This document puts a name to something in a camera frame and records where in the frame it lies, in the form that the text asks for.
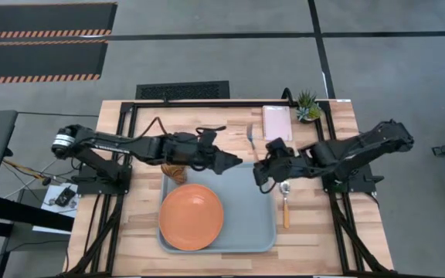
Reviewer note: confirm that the grey plastic tray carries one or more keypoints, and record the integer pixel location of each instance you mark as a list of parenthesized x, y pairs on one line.
[(245, 216)]

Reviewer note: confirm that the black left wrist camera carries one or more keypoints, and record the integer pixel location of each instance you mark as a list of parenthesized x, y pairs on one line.
[(209, 136)]

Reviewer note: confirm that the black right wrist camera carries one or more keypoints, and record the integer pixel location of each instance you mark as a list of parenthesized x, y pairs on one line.
[(276, 146)]

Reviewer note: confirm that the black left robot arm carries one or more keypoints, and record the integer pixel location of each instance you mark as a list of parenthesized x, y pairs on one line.
[(130, 144)]

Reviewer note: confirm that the small black device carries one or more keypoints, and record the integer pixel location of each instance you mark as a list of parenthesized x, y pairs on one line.
[(65, 196)]

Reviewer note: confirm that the orange round plate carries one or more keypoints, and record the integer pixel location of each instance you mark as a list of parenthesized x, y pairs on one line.
[(191, 217)]

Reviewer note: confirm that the black hazard-striped floor mat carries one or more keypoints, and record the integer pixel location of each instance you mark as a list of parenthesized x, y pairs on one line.
[(45, 17), (37, 60)]

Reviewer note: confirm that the brown pastry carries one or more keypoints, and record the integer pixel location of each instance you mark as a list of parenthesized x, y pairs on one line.
[(175, 173)]

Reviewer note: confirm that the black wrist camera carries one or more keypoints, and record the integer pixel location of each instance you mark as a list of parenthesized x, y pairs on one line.
[(209, 136), (276, 146)]

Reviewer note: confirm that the black aluminium table frame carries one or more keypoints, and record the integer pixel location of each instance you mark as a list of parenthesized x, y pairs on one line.
[(226, 104)]

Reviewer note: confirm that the white paper sheet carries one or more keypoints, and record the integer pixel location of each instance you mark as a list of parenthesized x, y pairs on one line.
[(58, 216)]

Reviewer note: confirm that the black floor vent grille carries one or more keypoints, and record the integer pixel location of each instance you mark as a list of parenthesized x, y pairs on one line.
[(183, 90)]

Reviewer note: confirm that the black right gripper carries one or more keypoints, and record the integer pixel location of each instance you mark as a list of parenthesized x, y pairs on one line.
[(286, 166)]

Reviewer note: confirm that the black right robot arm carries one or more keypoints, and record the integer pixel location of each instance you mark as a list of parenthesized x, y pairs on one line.
[(361, 150)]

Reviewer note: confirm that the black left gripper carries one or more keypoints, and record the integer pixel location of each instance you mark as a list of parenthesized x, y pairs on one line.
[(207, 158)]

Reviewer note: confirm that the succulent plant in dark pot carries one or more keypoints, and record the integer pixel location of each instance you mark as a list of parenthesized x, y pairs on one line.
[(307, 108)]

